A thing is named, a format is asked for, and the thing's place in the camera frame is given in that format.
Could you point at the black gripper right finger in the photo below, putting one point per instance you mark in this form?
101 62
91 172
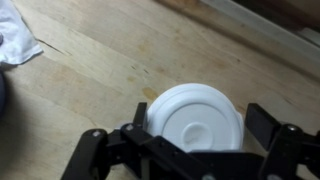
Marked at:
283 146

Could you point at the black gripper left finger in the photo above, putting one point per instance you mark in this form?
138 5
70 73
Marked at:
93 150

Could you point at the white round lid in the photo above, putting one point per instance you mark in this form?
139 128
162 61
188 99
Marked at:
196 123

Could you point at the small white paper towel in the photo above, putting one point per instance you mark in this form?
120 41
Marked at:
15 36

